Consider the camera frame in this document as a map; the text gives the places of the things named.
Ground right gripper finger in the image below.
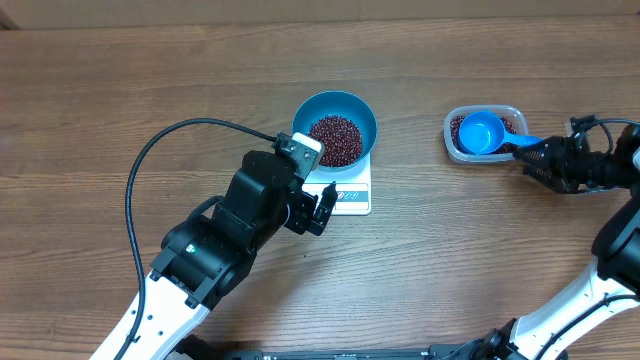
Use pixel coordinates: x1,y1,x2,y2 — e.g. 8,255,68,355
523,167,570,194
513,136,567,168

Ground blue plastic measuring scoop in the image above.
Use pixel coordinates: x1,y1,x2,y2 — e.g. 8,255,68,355
458,111,542,155

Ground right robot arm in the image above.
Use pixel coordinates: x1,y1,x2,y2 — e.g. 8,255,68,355
442,115,639,360

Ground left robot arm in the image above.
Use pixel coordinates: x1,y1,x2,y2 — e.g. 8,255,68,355
93,146,337,359

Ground white digital kitchen scale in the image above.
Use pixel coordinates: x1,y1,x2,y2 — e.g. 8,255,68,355
302,154,372,216

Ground red beans in bowl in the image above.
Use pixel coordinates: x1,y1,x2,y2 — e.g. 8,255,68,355
308,115,363,167

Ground teal blue bowl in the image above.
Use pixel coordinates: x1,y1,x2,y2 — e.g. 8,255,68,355
292,90,379,164

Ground clear plastic food container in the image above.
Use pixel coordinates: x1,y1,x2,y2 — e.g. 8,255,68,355
443,104,529,165

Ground red adzuki beans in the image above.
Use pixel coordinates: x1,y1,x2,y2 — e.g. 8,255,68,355
449,115,516,154

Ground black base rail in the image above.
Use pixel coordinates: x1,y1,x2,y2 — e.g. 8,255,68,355
166,335,483,360

